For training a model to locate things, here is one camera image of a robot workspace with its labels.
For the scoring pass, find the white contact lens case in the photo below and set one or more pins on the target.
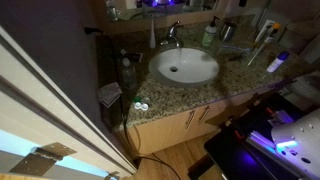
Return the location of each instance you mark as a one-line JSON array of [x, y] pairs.
[[141, 106]]

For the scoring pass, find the chrome faucet body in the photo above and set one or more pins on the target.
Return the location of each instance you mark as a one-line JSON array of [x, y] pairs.
[[172, 39]]

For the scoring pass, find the small green cap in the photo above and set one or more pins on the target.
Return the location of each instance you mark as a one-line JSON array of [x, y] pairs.
[[137, 99]]

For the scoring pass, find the blue toothbrush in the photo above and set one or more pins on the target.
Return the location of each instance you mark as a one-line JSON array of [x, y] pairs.
[[235, 49]]

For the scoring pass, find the small black clip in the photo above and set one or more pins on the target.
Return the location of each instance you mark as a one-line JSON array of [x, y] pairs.
[[235, 58]]

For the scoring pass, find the small metal door hinge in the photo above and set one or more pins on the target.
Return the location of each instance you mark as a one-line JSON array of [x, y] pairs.
[[112, 175]]

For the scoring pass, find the white toilet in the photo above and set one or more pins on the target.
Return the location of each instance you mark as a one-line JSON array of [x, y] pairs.
[[301, 36]]

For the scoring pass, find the metal cup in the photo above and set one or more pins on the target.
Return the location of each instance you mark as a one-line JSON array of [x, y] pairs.
[[227, 32]]

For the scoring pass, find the green soap pump bottle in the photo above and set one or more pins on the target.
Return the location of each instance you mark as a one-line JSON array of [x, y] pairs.
[[209, 36]]

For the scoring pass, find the wood framed mirror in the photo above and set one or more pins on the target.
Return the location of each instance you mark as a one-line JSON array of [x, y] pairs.
[[166, 18]]

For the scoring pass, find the clear plastic water bottle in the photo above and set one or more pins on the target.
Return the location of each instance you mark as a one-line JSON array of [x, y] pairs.
[[129, 75]]

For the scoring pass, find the chrome tap lever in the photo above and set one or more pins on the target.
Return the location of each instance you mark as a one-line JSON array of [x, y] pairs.
[[174, 25]]

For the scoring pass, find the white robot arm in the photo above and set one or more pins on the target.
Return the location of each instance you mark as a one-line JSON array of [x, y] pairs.
[[300, 140]]

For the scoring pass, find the slim white bottle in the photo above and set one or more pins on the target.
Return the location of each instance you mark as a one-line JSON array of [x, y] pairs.
[[152, 35]]

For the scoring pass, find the white door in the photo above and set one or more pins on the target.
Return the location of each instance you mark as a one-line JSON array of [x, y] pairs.
[[40, 100]]

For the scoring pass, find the large metal door hinge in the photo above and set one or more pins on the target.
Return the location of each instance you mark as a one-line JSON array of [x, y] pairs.
[[40, 159]]

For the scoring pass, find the black robot cart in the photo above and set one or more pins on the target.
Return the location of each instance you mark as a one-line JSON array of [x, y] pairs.
[[233, 156]]

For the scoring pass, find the thin white stick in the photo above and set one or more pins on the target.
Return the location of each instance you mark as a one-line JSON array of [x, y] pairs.
[[256, 53]]

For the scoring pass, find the black wall plug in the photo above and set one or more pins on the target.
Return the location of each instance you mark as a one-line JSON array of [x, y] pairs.
[[90, 30]]

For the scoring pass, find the dark tube with white cap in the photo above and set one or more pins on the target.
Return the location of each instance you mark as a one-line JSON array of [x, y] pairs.
[[133, 56]]

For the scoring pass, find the white bottle with blue cap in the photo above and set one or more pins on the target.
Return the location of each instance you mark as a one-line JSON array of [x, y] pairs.
[[276, 62]]

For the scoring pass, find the spray can with orange cap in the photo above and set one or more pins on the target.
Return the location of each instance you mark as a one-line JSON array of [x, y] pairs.
[[272, 32]]

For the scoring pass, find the wooden vanity cabinet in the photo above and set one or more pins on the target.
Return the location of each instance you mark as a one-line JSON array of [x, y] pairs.
[[163, 131]]

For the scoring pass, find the grey paper packet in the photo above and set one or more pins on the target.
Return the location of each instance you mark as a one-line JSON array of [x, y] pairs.
[[108, 94]]

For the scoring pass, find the white oval sink basin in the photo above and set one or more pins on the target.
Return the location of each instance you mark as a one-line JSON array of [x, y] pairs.
[[195, 70]]

